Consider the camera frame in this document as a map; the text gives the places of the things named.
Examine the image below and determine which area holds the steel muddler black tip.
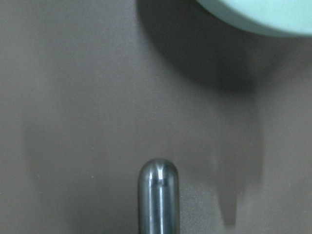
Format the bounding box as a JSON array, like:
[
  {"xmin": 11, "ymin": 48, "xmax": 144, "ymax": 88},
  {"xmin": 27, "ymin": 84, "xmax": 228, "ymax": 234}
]
[{"xmin": 137, "ymin": 158, "xmax": 180, "ymax": 234}]

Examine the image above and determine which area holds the mint green bowl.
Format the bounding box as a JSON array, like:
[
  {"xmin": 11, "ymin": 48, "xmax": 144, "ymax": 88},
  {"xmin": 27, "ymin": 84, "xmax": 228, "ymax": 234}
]
[{"xmin": 198, "ymin": 0, "xmax": 312, "ymax": 37}]

